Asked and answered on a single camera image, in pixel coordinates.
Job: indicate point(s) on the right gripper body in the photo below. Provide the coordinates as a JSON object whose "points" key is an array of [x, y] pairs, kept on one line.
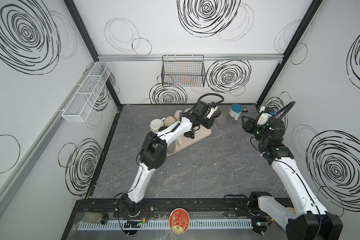
{"points": [[248, 125]]}

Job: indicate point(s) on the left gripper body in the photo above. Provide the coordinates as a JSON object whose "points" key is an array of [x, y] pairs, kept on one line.
{"points": [[208, 120]]}

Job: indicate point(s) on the dark grey mug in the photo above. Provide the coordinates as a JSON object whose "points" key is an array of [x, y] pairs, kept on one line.
{"points": [[219, 117]]}

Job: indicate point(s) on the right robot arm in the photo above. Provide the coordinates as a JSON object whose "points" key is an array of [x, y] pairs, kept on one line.
{"points": [[310, 219]]}

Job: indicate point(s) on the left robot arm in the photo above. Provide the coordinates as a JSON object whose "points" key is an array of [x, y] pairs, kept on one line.
{"points": [[153, 152]]}

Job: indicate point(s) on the pink mug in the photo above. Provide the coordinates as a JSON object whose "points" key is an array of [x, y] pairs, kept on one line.
{"points": [[178, 114]]}

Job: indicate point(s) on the cream and orange mug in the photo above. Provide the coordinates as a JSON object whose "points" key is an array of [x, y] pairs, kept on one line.
{"points": [[168, 121]]}

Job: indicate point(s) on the teal lidded white mug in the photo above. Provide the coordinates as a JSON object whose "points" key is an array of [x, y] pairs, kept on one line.
{"points": [[235, 111]]}

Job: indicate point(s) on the white ribbed mug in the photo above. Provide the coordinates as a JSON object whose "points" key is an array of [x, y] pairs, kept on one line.
{"points": [[156, 124]]}

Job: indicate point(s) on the beige tray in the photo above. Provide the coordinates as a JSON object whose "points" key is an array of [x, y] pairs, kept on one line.
{"points": [[184, 142]]}

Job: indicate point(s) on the red round tin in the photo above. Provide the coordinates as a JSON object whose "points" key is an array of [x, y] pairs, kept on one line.
{"points": [[179, 221]]}

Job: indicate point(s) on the white mesh shelf basket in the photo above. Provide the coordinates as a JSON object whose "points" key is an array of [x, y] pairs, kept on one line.
{"points": [[85, 97]]}

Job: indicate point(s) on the black wire basket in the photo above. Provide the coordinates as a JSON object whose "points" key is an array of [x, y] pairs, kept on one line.
{"points": [[183, 73]]}

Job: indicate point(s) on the aluminium wall rail rear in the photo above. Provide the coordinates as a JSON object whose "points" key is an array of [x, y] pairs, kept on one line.
{"points": [[191, 57]]}

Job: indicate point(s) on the aluminium wall rail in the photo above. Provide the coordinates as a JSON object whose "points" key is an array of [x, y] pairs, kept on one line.
{"points": [[27, 162], [191, 57]]}

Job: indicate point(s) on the white cable duct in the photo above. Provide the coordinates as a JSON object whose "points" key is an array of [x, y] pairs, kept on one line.
{"points": [[200, 224]]}

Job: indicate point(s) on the black corner frame post right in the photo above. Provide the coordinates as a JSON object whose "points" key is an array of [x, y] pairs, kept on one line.
{"points": [[301, 29]]}

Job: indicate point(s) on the black corner frame post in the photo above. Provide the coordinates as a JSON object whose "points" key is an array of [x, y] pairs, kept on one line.
{"points": [[301, 29], [72, 8]]}

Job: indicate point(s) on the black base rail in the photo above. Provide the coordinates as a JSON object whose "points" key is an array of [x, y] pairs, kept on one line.
{"points": [[237, 204]]}

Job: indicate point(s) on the black corner frame post left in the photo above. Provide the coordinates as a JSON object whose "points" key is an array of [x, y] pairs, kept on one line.
{"points": [[72, 8]]}

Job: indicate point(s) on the aluminium wall rail left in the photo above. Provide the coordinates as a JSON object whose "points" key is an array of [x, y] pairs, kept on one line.
{"points": [[27, 162]]}

